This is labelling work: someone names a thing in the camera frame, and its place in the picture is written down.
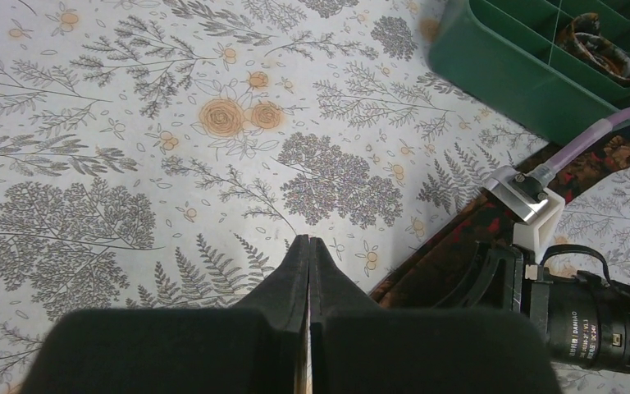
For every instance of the green compartment organizer tray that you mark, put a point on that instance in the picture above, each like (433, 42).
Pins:
(505, 54)

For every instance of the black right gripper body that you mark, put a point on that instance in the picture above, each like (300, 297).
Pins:
(584, 318)

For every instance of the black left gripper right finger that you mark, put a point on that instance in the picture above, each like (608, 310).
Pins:
(359, 347)

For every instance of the brown red floral tie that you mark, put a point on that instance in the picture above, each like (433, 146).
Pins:
(437, 267)

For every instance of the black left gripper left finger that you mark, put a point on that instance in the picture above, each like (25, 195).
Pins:
(257, 345)

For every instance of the rolled patterned tie in tray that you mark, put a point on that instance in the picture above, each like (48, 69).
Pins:
(582, 38)

